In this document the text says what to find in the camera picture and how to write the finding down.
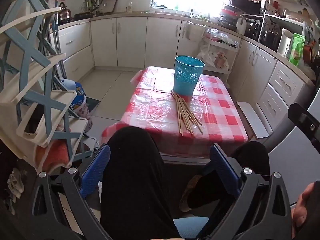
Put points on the person's right leg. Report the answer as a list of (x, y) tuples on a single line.
[(250, 155)]

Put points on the turquoise perforated plastic basket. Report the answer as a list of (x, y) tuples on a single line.
[(187, 77)]

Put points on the white flat board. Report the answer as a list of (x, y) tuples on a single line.
[(253, 120)]

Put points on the white lower kitchen cabinets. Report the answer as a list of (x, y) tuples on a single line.
[(130, 42)]

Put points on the person's leg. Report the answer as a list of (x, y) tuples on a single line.
[(135, 180), (250, 155)]

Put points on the white hanging plastic bag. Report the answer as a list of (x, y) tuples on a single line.
[(186, 30)]

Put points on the white refrigerator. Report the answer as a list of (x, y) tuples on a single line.
[(282, 160)]

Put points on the patterned fabric bag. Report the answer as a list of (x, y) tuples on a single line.
[(81, 107)]

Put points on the dark floor mat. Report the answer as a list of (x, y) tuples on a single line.
[(92, 105)]

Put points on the person's left leg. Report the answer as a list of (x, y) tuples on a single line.
[(135, 180)]

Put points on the white bottle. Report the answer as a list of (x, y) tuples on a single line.
[(129, 7)]

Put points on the cream and blue plastic rack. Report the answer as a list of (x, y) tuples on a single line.
[(37, 105)]

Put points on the black microwave oven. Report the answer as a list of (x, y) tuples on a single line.
[(246, 2)]

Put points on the white plastic jug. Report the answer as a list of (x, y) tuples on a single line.
[(241, 26)]

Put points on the orange towel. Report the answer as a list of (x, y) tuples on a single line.
[(52, 155)]

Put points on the white counter shelf stand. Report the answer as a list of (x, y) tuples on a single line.
[(287, 21)]

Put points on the red checkered tablecloth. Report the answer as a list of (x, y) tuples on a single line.
[(150, 105)]

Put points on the brown slipper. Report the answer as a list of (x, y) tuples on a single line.
[(188, 192)]

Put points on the white countertop appliance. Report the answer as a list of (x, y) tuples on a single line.
[(285, 42)]

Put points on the red and black stacked containers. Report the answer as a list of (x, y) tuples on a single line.
[(228, 17)]

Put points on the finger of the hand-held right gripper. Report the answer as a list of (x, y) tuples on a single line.
[(306, 122)]

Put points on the white rolling cart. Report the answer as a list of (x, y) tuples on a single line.
[(233, 48)]

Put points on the metal kettle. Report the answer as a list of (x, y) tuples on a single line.
[(64, 12)]

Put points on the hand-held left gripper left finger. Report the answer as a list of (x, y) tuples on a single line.
[(96, 170)]

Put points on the black toaster oven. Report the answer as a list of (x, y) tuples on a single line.
[(252, 27)]

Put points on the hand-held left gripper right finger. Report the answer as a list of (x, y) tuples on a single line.
[(223, 167)]

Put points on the blue seat cushion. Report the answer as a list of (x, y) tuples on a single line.
[(190, 226)]

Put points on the person's right hand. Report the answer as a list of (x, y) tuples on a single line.
[(298, 210)]

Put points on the pile of wooden chopsticks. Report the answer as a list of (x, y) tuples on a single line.
[(183, 112)]

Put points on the green foil bag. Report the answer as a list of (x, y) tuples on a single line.
[(297, 50)]

